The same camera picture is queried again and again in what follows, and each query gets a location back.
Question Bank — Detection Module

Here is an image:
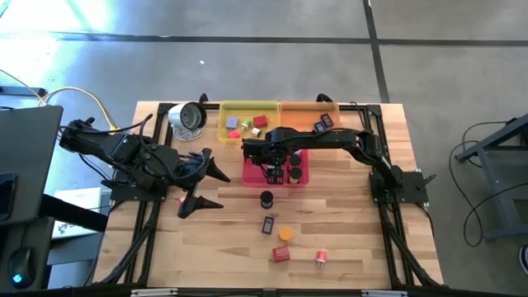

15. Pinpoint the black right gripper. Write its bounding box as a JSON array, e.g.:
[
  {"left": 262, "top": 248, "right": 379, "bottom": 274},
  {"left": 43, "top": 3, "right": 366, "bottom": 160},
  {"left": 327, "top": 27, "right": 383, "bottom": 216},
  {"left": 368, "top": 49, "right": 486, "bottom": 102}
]
[{"left": 256, "top": 126, "right": 298, "bottom": 186}]

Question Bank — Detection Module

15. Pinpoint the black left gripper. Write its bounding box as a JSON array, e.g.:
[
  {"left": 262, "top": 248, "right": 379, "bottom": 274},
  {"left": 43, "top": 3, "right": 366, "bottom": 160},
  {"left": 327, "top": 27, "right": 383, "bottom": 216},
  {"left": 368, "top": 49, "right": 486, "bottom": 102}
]
[{"left": 152, "top": 146, "right": 231, "bottom": 219}]

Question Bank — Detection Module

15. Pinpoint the red translucent plastic bin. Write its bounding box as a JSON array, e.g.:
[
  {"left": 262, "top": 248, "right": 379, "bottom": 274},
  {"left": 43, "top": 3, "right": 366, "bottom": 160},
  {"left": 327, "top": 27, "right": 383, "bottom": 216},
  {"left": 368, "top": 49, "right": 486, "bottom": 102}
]
[{"left": 242, "top": 139, "right": 310, "bottom": 189}]

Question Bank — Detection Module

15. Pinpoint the black cap hourglass blue sand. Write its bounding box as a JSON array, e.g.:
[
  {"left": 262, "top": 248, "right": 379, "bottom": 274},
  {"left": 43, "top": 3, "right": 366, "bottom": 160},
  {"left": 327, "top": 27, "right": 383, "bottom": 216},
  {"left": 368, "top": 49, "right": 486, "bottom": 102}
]
[{"left": 259, "top": 190, "right": 275, "bottom": 210}]

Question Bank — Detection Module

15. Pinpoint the orange translucent plastic bin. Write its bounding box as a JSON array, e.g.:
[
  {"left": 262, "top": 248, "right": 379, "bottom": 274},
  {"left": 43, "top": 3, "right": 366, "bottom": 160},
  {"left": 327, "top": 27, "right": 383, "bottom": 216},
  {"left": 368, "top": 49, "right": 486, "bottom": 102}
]
[{"left": 278, "top": 101, "right": 343, "bottom": 134}]

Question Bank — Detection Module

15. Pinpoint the yellow translucent plastic bin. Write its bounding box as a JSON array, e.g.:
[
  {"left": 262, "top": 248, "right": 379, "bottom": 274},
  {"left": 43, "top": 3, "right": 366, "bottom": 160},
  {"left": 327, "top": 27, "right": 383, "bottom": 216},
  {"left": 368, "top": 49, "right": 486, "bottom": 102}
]
[{"left": 217, "top": 100, "right": 281, "bottom": 145}]

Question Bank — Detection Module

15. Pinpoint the white paper box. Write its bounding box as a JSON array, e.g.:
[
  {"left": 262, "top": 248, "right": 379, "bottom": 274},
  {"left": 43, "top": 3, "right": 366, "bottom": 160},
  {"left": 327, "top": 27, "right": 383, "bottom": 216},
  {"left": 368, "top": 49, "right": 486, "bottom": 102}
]
[{"left": 51, "top": 187, "right": 103, "bottom": 240}]

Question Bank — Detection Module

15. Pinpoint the dark grey desk top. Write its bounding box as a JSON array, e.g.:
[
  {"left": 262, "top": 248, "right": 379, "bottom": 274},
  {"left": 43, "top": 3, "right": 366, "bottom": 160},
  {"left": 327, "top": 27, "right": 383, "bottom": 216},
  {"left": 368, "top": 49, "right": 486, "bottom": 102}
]
[{"left": 0, "top": 105, "right": 64, "bottom": 226}]

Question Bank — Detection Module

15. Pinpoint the black smartphone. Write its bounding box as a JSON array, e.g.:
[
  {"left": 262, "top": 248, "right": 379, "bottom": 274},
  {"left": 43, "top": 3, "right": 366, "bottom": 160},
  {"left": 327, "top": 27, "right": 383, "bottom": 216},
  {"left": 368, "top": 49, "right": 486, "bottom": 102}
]
[{"left": 0, "top": 172, "right": 17, "bottom": 224}]

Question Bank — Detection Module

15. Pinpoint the black computer mouse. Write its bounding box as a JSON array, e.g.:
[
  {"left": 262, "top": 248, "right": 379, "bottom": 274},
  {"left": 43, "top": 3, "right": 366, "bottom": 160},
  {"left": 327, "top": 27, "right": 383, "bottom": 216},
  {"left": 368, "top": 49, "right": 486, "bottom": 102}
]
[{"left": 7, "top": 246, "right": 36, "bottom": 289}]

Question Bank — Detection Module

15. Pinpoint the black floor bar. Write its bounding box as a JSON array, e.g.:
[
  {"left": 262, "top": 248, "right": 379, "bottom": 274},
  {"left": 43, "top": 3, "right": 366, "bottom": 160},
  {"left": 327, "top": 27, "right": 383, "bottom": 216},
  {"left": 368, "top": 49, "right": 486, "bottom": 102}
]
[{"left": 0, "top": 85, "right": 47, "bottom": 97}]

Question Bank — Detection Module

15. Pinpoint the grey metal stand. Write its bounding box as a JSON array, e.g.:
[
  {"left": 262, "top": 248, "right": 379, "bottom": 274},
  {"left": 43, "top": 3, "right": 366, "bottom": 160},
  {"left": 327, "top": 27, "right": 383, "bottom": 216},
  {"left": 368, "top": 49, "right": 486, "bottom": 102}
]
[{"left": 455, "top": 113, "right": 528, "bottom": 243}]

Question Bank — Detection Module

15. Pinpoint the person's shoe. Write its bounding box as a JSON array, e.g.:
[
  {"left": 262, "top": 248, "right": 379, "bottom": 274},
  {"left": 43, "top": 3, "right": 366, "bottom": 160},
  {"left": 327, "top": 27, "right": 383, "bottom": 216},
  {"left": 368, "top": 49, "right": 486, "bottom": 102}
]
[{"left": 518, "top": 243, "right": 528, "bottom": 276}]

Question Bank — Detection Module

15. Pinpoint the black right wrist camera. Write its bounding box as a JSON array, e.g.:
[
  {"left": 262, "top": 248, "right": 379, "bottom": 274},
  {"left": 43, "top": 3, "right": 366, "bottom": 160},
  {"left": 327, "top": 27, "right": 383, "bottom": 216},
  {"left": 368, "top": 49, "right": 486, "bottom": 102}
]
[{"left": 241, "top": 139, "right": 265, "bottom": 165}]

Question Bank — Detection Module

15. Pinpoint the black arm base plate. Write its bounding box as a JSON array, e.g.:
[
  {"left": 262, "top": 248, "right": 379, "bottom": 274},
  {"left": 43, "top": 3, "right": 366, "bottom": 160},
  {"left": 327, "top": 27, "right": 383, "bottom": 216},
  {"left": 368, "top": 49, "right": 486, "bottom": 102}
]
[
  {"left": 368, "top": 171, "right": 431, "bottom": 205},
  {"left": 109, "top": 181, "right": 168, "bottom": 203}
]

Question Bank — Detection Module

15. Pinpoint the silver metal bracket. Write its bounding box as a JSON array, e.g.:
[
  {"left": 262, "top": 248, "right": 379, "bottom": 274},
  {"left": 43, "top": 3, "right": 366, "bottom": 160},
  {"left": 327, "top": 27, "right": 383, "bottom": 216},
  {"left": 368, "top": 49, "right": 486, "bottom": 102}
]
[
  {"left": 361, "top": 290, "right": 408, "bottom": 297},
  {"left": 130, "top": 288, "right": 178, "bottom": 297}
]

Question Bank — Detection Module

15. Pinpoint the black metal table frame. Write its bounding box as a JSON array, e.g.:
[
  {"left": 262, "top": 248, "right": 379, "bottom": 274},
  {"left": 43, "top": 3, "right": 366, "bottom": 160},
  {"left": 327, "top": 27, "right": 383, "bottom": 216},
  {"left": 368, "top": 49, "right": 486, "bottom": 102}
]
[{"left": 92, "top": 101, "right": 445, "bottom": 290}]

